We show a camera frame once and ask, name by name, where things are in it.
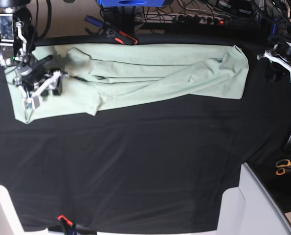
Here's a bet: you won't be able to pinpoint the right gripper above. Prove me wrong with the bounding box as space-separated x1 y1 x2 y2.
13 55 63 96

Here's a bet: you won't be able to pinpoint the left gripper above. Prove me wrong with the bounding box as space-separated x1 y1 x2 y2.
265 41 291 82

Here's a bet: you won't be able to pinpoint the light green T-shirt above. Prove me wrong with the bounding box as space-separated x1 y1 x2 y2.
5 44 249 124

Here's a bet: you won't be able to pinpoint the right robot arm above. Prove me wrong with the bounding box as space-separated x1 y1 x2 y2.
0 0 65 98

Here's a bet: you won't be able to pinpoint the blue orange clamp right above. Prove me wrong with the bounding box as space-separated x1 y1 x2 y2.
268 24 279 44

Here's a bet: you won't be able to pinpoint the blue orange clamp top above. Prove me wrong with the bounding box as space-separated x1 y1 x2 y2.
85 15 138 46

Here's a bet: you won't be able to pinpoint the blue box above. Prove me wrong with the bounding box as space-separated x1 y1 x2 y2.
97 0 173 7

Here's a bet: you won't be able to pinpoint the white power strip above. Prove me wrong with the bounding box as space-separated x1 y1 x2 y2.
135 12 229 25

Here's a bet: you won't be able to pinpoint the white chair left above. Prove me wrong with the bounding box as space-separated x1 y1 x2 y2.
0 185 49 235

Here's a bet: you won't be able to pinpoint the grey chair right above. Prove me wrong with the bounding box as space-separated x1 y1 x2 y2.
216 163 291 235

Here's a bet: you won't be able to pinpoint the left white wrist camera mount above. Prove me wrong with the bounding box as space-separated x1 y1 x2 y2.
257 50 291 83

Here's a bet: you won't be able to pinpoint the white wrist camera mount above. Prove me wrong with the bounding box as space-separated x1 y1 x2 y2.
257 50 291 83
22 70 69 110

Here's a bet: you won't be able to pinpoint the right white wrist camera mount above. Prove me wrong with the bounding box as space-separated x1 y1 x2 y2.
22 70 69 110

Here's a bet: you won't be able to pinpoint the orange handled scissors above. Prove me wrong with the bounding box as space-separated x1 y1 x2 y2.
275 159 291 176

